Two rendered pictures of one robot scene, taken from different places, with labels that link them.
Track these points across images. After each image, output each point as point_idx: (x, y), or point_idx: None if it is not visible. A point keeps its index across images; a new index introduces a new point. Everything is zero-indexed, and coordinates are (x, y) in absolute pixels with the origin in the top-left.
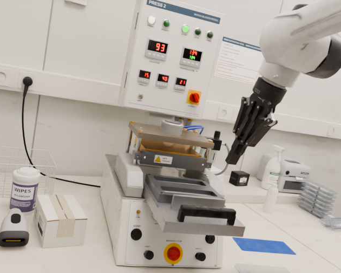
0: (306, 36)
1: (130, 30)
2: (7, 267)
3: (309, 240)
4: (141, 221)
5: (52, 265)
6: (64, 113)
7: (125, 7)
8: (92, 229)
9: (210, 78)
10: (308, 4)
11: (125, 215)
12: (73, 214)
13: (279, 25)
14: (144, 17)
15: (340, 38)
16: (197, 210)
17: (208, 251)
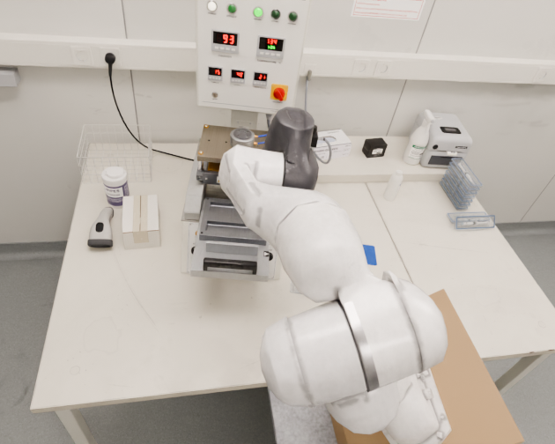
0: (231, 200)
1: None
2: (93, 270)
3: (410, 245)
4: None
5: (128, 270)
6: (160, 82)
7: None
8: (175, 226)
9: (298, 70)
10: (283, 121)
11: (185, 235)
12: (147, 225)
13: (223, 170)
14: (203, 3)
15: (299, 176)
16: (217, 264)
17: None
